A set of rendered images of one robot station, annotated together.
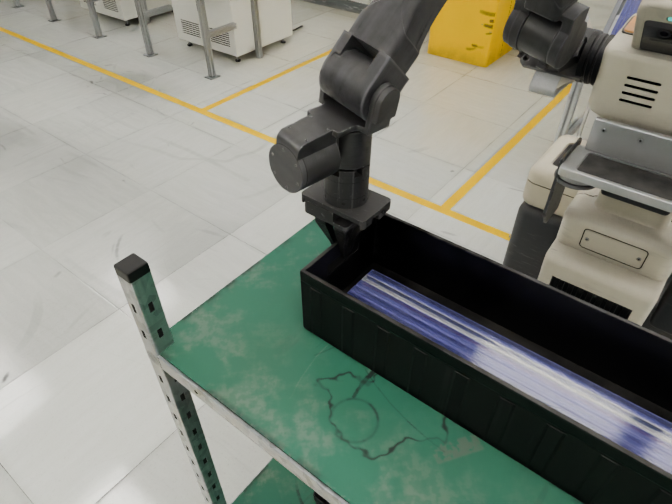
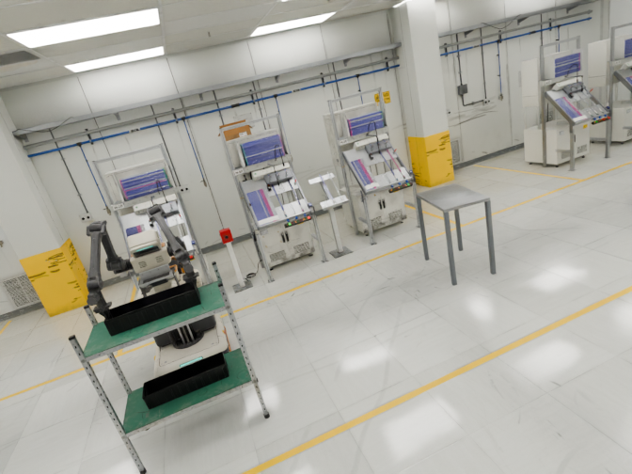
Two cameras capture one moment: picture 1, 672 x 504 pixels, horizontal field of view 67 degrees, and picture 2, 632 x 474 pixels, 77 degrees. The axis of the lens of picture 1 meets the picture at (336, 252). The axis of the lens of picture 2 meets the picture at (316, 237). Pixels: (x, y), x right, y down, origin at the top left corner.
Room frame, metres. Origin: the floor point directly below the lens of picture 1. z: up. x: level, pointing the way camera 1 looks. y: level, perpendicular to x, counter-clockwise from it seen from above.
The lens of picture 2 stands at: (-1.98, 0.96, 2.07)
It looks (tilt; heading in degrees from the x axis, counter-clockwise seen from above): 20 degrees down; 307
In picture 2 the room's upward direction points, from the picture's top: 14 degrees counter-clockwise
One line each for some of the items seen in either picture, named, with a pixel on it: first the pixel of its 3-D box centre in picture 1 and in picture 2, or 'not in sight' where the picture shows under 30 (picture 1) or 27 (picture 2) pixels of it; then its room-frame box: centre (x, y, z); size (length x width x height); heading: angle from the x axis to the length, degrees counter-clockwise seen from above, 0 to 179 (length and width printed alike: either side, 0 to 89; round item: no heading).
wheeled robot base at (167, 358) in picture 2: not in sight; (193, 350); (0.97, -0.71, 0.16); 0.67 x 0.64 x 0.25; 142
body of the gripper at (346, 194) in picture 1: (346, 183); (101, 303); (0.54, -0.01, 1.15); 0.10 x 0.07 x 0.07; 52
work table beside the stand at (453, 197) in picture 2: not in sight; (453, 231); (-0.83, -2.86, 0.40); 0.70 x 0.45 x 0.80; 131
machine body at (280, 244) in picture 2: not in sight; (280, 236); (1.55, -2.88, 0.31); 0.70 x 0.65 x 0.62; 52
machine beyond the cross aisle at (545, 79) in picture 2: not in sight; (555, 103); (-1.50, -6.84, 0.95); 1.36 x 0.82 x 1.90; 142
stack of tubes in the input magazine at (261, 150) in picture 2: not in sight; (262, 150); (1.42, -2.85, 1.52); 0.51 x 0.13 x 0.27; 52
